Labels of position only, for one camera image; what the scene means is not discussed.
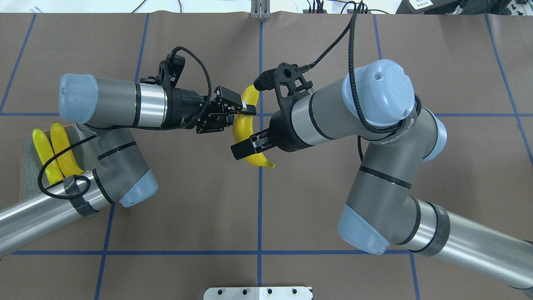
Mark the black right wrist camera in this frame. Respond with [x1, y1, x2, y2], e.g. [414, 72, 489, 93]
[253, 62, 314, 111]

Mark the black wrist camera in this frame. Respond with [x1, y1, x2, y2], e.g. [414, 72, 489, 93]
[253, 62, 314, 111]
[139, 54, 185, 88]

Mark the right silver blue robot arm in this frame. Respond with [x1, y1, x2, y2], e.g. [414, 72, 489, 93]
[232, 59, 533, 297]

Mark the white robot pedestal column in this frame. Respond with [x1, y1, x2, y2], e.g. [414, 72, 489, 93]
[203, 286, 314, 300]

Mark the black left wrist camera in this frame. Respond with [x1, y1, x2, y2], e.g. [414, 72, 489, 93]
[139, 54, 185, 88]

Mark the aluminium frame post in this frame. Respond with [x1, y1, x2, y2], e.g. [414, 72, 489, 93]
[251, 0, 271, 21]

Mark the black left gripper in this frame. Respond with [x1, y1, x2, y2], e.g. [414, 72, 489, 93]
[166, 86, 257, 134]

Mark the grey square plate orange rim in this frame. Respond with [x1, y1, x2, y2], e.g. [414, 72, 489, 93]
[20, 125, 97, 200]

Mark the black box white label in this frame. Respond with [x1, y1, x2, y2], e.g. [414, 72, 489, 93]
[395, 0, 461, 15]

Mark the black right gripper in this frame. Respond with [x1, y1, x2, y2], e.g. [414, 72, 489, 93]
[231, 125, 300, 160]

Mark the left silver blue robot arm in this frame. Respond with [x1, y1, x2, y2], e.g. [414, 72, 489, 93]
[0, 73, 257, 257]

